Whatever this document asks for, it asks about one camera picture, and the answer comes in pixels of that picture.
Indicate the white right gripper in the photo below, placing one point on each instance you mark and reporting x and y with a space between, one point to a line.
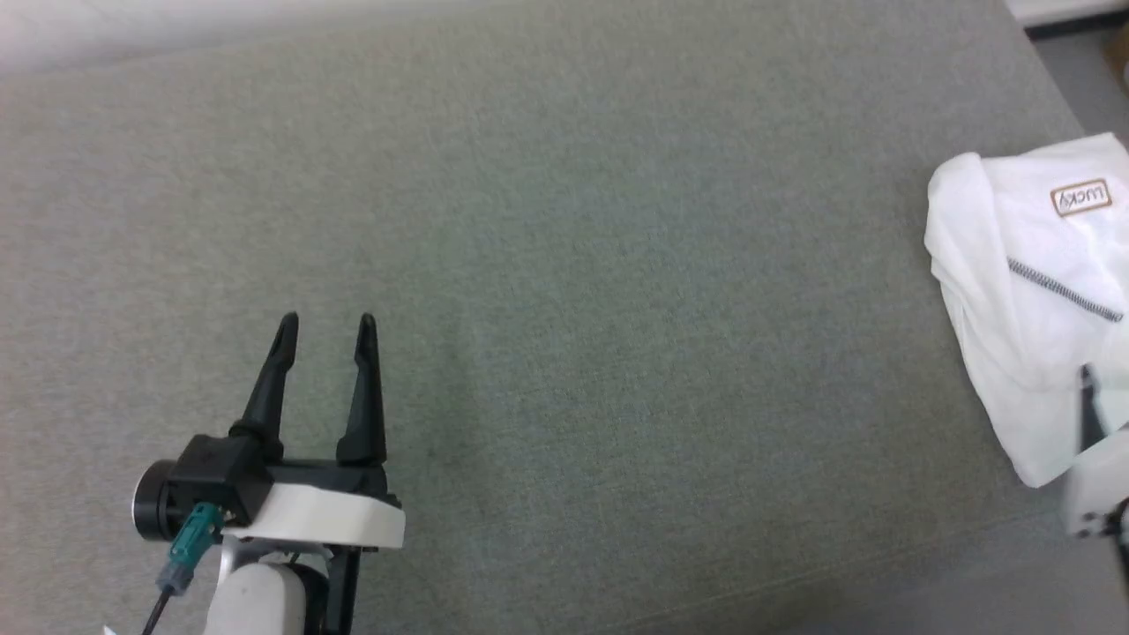
1098 489

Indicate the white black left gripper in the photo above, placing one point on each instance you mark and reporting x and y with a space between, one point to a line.
322 516

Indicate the white long-sleeve garment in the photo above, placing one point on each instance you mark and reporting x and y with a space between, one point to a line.
1032 291

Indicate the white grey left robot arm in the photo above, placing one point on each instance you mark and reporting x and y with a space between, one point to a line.
256 604

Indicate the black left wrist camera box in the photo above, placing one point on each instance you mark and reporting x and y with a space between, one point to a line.
207 481

